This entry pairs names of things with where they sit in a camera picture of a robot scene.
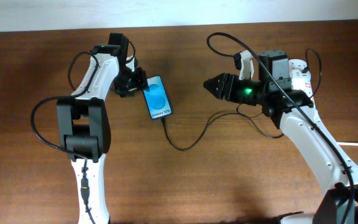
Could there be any black USB charging cable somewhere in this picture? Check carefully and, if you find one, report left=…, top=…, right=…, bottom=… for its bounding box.
left=160, top=49, right=323, bottom=152

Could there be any blue screen Galaxy smartphone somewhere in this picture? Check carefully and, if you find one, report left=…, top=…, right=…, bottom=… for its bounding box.
left=143, top=75, right=173, bottom=119

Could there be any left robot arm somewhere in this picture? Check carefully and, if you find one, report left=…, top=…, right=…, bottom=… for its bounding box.
left=57, top=33, right=148, bottom=223

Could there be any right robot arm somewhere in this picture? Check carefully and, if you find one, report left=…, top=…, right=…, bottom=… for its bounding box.
left=203, top=50, right=358, bottom=223

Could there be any white power strip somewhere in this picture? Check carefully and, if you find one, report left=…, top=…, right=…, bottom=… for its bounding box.
left=288, top=59, right=314, bottom=103

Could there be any right black camera cable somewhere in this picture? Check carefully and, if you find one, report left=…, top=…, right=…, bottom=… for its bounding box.
left=206, top=32, right=356, bottom=224

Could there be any black camera cable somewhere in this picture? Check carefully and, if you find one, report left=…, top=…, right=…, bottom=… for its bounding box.
left=30, top=40, right=136, bottom=224
left=206, top=32, right=356, bottom=224

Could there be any left black camera cable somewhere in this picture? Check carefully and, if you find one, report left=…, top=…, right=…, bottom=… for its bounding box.
left=30, top=40, right=136, bottom=224

